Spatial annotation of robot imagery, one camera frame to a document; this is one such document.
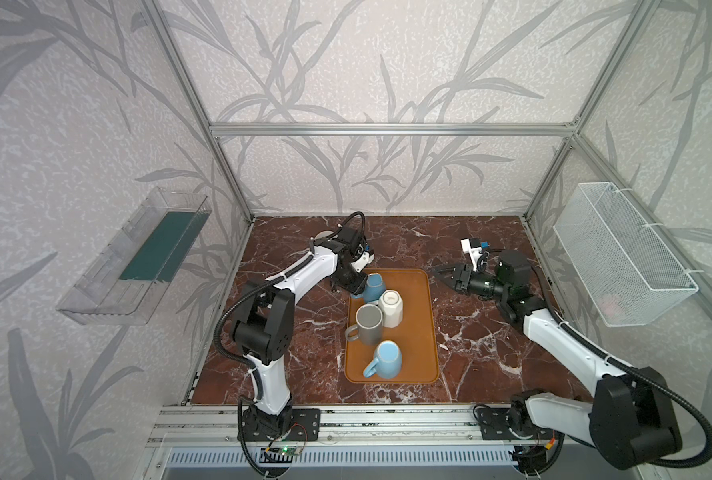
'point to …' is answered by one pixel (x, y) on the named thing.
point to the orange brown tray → (417, 334)
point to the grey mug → (369, 322)
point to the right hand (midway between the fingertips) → (435, 265)
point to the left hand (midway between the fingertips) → (362, 277)
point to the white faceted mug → (392, 306)
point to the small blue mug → (374, 289)
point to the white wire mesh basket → (629, 274)
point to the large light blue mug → (388, 362)
